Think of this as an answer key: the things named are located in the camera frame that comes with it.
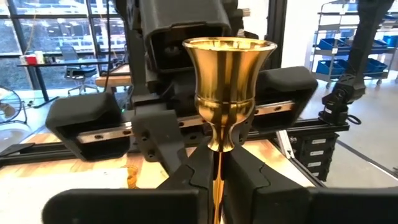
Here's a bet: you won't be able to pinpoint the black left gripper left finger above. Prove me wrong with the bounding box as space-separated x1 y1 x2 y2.
42 144 216 224

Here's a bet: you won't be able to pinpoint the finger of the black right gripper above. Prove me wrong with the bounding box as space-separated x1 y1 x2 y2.
236 113 255 146
132 108 190 177

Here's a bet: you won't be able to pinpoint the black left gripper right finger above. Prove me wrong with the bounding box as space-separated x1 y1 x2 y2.
222 144 398 224

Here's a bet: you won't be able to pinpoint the amber glass vase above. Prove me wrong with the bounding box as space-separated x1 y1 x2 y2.
125 164 140 190

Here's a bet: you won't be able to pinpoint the short gold candlestick holder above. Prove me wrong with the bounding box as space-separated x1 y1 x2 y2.
182 36 278 224

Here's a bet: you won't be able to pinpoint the black office chair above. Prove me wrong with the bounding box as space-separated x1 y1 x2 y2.
60 45 100 96

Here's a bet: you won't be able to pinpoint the wooden background table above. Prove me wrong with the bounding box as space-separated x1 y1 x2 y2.
95 63 133 88

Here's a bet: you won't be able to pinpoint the black office desk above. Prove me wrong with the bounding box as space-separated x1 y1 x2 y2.
17 58 121 109

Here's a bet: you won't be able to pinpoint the black drawer unit white labels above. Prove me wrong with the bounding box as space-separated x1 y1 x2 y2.
289 132 340 183

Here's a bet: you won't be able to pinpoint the round floor fan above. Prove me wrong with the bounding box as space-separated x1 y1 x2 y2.
0 84 28 125

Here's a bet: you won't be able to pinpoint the metal shelving cart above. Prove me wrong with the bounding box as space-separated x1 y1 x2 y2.
310 0 398 90

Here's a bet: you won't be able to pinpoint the blue storage bin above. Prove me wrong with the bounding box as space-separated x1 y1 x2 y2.
371 39 389 50
365 58 388 74
315 59 348 75
317 37 352 52
382 34 398 47

